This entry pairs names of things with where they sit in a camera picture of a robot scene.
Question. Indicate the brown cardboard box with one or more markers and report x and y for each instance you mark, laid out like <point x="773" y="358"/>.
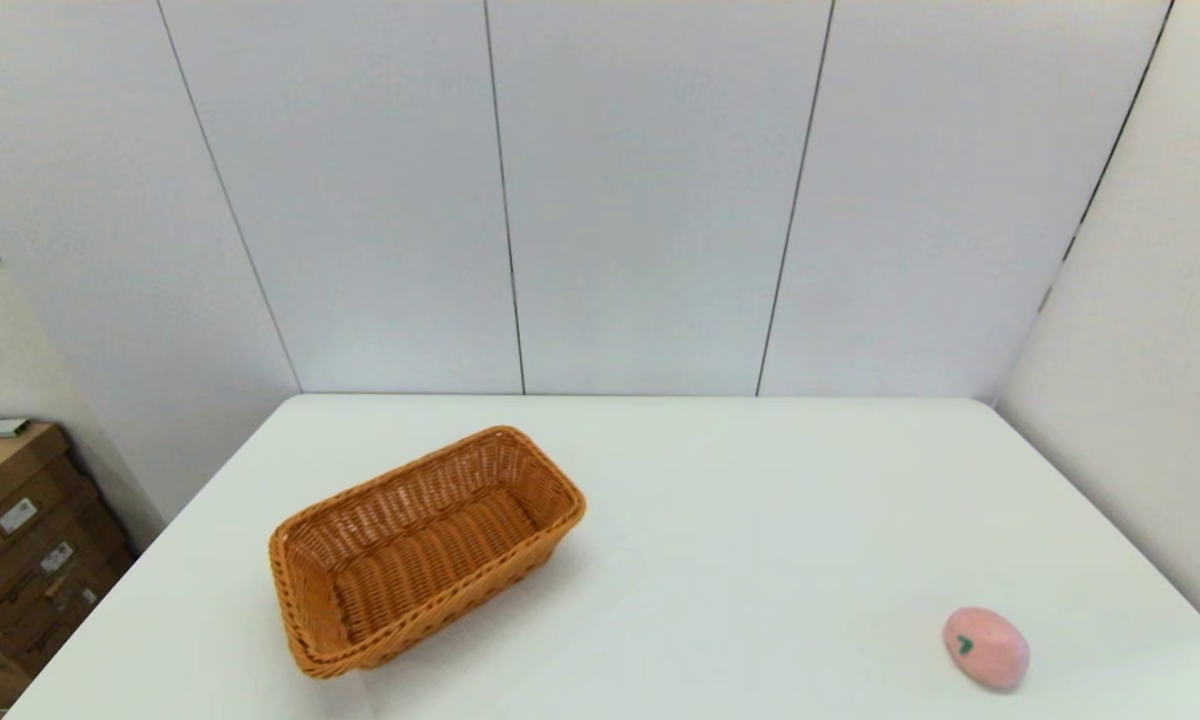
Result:
<point x="0" y="465"/>
<point x="30" y="578"/>
<point x="50" y="628"/>

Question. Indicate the pink toy peach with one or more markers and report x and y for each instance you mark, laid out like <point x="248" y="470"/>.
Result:
<point x="990" y="650"/>

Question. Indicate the orange wicker basket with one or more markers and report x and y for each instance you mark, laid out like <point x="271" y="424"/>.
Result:
<point x="430" y="560"/>

